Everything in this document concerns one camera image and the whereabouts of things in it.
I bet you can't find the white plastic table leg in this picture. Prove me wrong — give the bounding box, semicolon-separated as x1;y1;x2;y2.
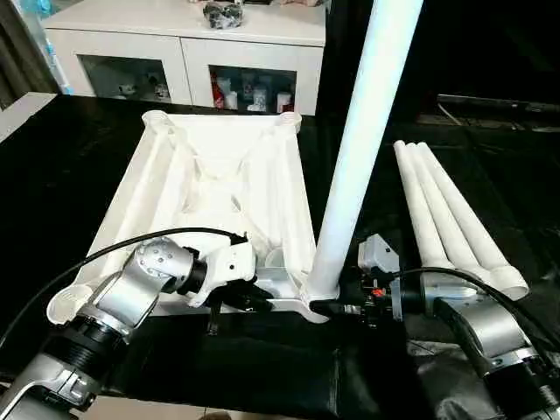
404;140;496;285
393;140;458;272
306;0;425;300
416;142;531;301

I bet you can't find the white plastic table top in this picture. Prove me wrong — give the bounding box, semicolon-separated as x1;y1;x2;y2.
45;110;339;326

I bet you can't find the black work mat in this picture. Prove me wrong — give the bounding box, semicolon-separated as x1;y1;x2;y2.
0;94;560;420

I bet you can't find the glossy black long bar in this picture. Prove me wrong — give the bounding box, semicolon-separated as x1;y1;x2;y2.
436;93;560;116

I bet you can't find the white cabinet with glass doors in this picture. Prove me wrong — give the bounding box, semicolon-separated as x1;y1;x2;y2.
44;0;326;116

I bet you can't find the crumpled silver black object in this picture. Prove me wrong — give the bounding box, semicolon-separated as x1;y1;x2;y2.
203;2;247;32

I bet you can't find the light blue plastic bottle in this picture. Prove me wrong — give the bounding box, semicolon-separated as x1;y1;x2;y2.
19;0;74;95

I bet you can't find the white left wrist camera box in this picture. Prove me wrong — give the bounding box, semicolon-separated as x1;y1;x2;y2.
185;237;259;310

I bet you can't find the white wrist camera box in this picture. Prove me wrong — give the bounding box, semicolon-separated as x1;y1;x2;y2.
357;234;400;277
185;237;259;310

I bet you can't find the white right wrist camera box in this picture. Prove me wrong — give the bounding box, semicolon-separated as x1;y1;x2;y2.
357;234;400;277

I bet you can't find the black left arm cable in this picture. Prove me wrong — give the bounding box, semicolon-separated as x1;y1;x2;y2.
0;227;249;351

